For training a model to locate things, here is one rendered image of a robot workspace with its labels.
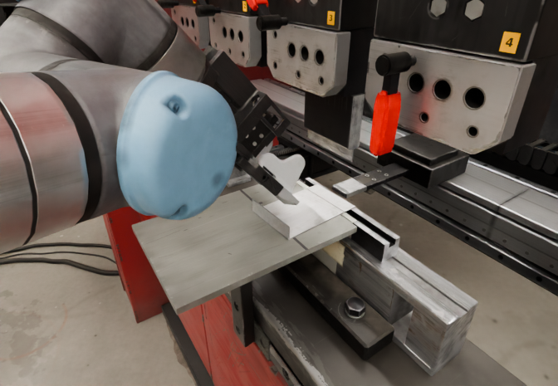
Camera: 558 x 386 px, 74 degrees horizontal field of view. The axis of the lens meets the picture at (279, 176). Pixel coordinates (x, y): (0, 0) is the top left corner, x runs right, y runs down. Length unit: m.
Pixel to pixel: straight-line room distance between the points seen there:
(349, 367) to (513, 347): 1.39
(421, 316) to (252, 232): 0.23
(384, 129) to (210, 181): 0.21
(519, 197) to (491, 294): 1.36
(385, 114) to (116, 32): 0.24
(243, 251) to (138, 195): 0.31
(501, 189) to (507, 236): 0.09
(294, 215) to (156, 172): 0.39
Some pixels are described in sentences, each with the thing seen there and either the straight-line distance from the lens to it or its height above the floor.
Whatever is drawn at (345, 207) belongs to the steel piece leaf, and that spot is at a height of 1.00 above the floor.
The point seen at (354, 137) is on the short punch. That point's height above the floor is 1.12.
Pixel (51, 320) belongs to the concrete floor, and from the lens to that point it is 1.97.
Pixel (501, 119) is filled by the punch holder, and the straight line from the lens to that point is 0.34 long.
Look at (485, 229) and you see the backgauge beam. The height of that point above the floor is 0.93.
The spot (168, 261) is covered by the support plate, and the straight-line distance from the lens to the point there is 0.49.
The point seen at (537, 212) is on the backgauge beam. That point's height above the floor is 0.98.
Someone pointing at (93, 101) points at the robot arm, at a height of 1.26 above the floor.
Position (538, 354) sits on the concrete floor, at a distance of 1.91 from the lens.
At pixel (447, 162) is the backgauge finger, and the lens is 0.71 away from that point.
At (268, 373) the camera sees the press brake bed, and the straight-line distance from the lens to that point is 0.68.
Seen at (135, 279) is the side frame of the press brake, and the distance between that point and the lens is 1.64.
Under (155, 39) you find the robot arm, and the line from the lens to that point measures 0.34.
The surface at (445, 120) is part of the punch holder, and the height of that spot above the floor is 1.20.
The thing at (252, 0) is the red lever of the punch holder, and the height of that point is 1.28.
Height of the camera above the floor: 1.31
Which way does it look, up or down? 29 degrees down
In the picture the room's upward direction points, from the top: straight up
